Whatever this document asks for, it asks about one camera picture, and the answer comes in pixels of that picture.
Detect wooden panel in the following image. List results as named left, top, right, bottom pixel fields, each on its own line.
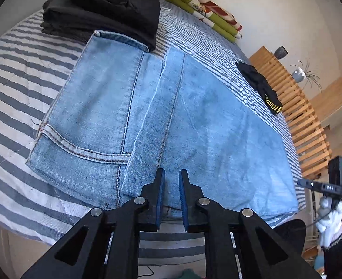
left=308, top=77, right=342, bottom=128

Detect black garment with yellow stripes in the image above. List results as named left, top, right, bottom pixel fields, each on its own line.
left=235, top=61, right=284, bottom=116

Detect person's right forearm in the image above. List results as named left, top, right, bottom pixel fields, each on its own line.
left=321, top=229, right=342, bottom=271

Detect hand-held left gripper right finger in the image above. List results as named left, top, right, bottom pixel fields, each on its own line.
left=178, top=169, right=318, bottom=279

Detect wooden slatted bed rail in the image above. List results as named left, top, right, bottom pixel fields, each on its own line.
left=249, top=46, right=333, bottom=181

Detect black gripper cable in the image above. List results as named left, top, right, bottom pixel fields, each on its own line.
left=305, top=213, right=329, bottom=227

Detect blue striped bed quilt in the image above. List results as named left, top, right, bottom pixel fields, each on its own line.
left=0, top=0, right=307, bottom=246

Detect potted plant in white pot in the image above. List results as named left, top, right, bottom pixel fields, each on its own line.
left=290, top=60, right=323, bottom=92

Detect person's right hand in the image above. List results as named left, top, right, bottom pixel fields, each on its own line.
left=318, top=196, right=342, bottom=249

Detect black folded pants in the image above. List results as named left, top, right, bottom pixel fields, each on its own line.
left=41, top=0, right=161, bottom=51

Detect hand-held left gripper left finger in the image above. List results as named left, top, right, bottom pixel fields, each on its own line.
left=21, top=168, right=166, bottom=279

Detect red floral folded blanket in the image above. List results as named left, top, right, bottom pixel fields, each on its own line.
left=184, top=0, right=244, bottom=32

